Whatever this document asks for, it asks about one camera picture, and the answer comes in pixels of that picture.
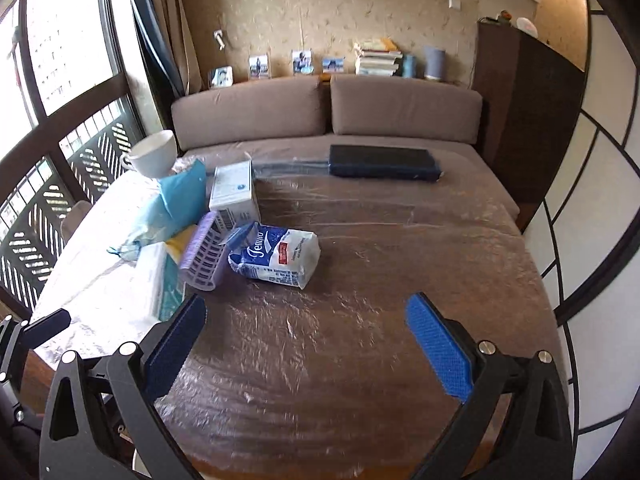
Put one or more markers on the teal plastic pouch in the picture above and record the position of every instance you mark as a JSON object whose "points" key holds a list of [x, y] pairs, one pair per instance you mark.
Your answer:
{"points": [[175, 200]]}

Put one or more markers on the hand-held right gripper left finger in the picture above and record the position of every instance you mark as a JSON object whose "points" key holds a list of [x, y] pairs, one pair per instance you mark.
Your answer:
{"points": [[172, 347]]}

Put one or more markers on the white blue tissue pack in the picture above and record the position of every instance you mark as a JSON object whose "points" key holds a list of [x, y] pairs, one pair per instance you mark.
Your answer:
{"points": [[280, 257]]}

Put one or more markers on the white wall hook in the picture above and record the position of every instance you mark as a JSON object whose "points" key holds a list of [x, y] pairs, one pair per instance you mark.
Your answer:
{"points": [[219, 39]]}

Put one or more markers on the grey cylinder speaker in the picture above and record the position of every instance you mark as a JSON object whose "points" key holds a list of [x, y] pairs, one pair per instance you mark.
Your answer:
{"points": [[435, 62]]}

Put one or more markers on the dark wooden cabinet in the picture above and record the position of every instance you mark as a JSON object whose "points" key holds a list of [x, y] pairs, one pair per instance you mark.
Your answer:
{"points": [[530, 120]]}

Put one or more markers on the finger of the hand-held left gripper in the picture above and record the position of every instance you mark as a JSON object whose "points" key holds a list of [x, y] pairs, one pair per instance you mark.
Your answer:
{"points": [[47, 326]]}

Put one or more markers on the dark lattice window railing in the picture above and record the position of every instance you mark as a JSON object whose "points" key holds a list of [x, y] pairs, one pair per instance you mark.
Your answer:
{"points": [[30, 240]]}

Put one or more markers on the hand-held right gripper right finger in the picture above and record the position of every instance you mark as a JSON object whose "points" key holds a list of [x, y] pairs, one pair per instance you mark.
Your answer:
{"points": [[442, 355]]}

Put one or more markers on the small yellow packet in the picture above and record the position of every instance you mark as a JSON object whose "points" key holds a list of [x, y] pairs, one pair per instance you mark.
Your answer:
{"points": [[180, 245]]}

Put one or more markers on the white blue medicine box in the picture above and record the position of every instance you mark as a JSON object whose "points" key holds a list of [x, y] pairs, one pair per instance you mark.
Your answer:
{"points": [[232, 190]]}

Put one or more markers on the white ceramic cup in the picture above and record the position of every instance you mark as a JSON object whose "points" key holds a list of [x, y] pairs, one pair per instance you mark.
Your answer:
{"points": [[155, 152]]}

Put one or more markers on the teal cylinder cup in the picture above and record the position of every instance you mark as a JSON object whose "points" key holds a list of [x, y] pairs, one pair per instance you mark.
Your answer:
{"points": [[409, 66]]}

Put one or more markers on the beige curtain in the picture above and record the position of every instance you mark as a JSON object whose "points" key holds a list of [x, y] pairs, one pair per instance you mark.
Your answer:
{"points": [[172, 25]]}

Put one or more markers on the clear photo frame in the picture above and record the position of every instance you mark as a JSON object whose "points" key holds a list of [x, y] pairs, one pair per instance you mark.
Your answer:
{"points": [[221, 77], [333, 64], [259, 66], [302, 61]]}

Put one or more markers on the brown sofa back cushion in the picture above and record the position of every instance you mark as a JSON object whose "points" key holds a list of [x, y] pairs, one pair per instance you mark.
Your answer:
{"points": [[245, 110], [405, 107]]}

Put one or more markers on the dark blue curtain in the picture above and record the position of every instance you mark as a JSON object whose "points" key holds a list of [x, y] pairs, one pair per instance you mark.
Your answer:
{"points": [[150, 35]]}

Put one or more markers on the small orange object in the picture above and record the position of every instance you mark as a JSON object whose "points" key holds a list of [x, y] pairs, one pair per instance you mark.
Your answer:
{"points": [[504, 16]]}

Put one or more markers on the stack of books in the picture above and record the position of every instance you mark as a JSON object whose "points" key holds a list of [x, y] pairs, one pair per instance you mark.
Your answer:
{"points": [[377, 60]]}

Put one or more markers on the black framed sliding door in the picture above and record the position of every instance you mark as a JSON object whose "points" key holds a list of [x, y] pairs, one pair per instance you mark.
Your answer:
{"points": [[600, 210]]}

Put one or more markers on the white teal wipes packet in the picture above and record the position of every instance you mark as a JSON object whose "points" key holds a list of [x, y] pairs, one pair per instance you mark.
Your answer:
{"points": [[155, 280]]}

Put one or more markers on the dark blue cased tablet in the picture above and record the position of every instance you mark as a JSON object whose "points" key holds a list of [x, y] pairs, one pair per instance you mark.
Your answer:
{"points": [[380, 160]]}

